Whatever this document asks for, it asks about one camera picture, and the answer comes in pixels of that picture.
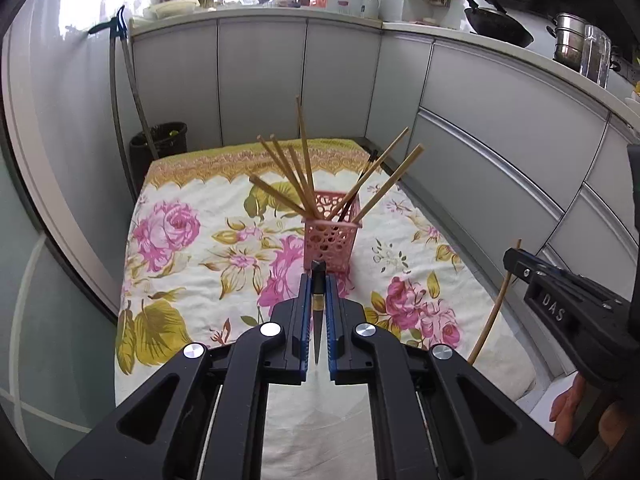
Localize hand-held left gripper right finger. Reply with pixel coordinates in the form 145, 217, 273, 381
325, 274, 583, 480

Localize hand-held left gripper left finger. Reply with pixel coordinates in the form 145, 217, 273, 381
55, 272, 313, 480

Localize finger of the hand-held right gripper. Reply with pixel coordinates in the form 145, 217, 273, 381
502, 247, 556, 286

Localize light wooden chopstick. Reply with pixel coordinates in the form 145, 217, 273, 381
467, 239, 522, 366

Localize pink plastic utensil basket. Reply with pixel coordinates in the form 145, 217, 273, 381
303, 189, 362, 275

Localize bunch of wooden chopsticks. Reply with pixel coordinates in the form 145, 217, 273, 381
248, 96, 425, 226

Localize person's right hand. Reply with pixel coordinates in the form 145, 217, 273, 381
550, 375, 633, 448

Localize floral printed blanket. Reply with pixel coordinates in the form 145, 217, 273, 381
114, 137, 538, 480

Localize grey kitchen cabinets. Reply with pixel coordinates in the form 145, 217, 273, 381
107, 10, 640, 376

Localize clear glass pitcher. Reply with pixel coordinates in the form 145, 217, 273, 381
580, 25, 612, 88

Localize steel stock pot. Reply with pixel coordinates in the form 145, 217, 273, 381
546, 12, 591, 72

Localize black wok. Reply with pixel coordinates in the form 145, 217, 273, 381
445, 0, 535, 48

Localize black trash bin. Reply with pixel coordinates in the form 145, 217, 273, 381
130, 121, 188, 196

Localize dark curved pole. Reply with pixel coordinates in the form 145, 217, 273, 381
89, 5, 138, 196

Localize stacked pale bowls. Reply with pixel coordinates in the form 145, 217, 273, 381
144, 0, 198, 20

